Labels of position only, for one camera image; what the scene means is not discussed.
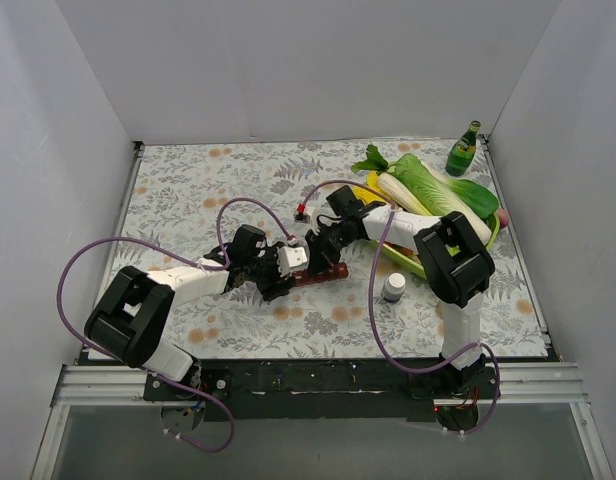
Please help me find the red weekly pill organizer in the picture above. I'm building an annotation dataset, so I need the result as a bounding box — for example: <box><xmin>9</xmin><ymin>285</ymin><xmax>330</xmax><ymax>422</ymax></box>
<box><xmin>293</xmin><ymin>262</ymin><xmax>349</xmax><ymax>287</ymax></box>

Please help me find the white pill bottle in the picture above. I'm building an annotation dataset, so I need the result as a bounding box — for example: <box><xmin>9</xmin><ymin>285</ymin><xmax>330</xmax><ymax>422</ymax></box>
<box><xmin>381</xmin><ymin>273</ymin><xmax>406</xmax><ymax>303</ymax></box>

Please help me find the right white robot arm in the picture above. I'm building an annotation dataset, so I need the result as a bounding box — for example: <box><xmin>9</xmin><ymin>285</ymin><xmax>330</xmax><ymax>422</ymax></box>
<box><xmin>295</xmin><ymin>182</ymin><xmax>495</xmax><ymax>398</ymax></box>

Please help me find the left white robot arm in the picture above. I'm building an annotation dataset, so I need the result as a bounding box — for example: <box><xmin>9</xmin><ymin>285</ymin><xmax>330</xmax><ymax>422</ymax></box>
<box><xmin>84</xmin><ymin>225</ymin><xmax>308</xmax><ymax>400</ymax></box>

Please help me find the floral patterned table mat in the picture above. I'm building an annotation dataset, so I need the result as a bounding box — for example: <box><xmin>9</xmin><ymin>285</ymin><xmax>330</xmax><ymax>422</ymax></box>
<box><xmin>113</xmin><ymin>140</ymin><xmax>547</xmax><ymax>359</ymax></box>

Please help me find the yellow napa cabbage toy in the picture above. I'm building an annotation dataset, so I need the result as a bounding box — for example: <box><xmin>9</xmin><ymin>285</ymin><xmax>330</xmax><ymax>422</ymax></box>
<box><xmin>352</xmin><ymin>171</ymin><xmax>392</xmax><ymax>204</ymax></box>

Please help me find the green bok choy toy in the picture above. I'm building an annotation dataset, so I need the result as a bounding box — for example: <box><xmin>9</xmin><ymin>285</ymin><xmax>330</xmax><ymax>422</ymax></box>
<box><xmin>388</xmin><ymin>154</ymin><xmax>499</xmax><ymax>224</ymax></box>

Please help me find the green glass bottle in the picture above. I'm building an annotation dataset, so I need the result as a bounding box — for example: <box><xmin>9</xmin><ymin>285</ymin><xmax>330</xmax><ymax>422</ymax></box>
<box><xmin>445</xmin><ymin>120</ymin><xmax>481</xmax><ymax>177</ymax></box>

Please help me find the pink radish toy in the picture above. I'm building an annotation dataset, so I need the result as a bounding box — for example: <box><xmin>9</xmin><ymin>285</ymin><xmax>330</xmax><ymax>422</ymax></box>
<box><xmin>496</xmin><ymin>208</ymin><xmax>509</xmax><ymax>229</ymax></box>

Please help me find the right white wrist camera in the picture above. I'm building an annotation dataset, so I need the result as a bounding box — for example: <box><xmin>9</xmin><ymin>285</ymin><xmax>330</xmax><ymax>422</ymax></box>
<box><xmin>294</xmin><ymin>204</ymin><xmax>320</xmax><ymax>235</ymax></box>

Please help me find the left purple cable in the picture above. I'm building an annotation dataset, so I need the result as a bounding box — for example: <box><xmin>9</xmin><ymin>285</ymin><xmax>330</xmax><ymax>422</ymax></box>
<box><xmin>60</xmin><ymin>198</ymin><xmax>299</xmax><ymax>454</ymax></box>

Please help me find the purple cable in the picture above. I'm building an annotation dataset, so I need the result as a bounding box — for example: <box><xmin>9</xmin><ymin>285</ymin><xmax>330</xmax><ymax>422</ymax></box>
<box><xmin>300</xmin><ymin>179</ymin><xmax>502</xmax><ymax>436</ymax></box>
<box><xmin>60</xmin><ymin>198</ymin><xmax>299</xmax><ymax>454</ymax></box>

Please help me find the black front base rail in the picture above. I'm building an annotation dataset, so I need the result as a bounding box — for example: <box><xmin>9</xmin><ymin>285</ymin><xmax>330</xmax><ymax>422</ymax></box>
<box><xmin>143</xmin><ymin>359</ymin><xmax>497</xmax><ymax>422</ymax></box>

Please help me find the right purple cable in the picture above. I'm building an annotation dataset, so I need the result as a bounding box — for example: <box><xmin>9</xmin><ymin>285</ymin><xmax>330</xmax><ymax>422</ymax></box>
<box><xmin>300</xmin><ymin>179</ymin><xmax>502</xmax><ymax>436</ymax></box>

